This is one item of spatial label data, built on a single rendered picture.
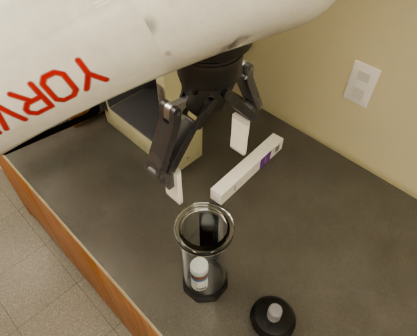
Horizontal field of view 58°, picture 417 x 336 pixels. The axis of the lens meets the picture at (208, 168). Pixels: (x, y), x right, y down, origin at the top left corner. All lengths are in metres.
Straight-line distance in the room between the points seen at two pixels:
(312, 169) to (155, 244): 0.49
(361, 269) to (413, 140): 0.35
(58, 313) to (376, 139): 1.54
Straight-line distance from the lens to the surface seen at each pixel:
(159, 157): 0.45
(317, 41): 1.08
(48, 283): 2.05
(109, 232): 0.96
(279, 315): 0.79
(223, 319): 0.84
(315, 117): 1.18
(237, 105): 0.51
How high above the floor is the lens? 1.73
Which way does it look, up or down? 48 degrees down
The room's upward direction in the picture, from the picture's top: straight up
